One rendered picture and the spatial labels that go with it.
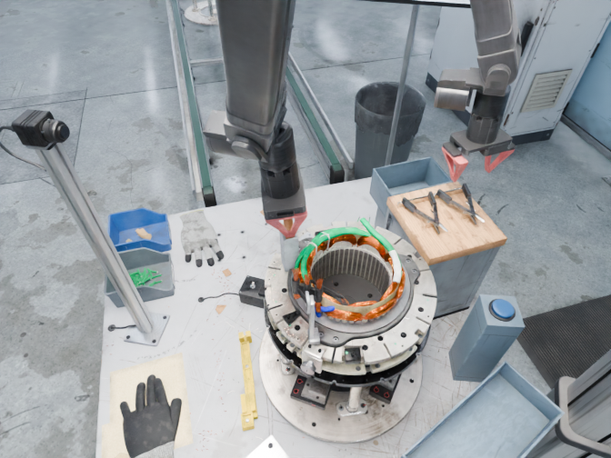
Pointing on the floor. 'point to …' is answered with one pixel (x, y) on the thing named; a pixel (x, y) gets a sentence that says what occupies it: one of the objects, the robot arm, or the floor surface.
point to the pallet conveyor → (192, 124)
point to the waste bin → (377, 149)
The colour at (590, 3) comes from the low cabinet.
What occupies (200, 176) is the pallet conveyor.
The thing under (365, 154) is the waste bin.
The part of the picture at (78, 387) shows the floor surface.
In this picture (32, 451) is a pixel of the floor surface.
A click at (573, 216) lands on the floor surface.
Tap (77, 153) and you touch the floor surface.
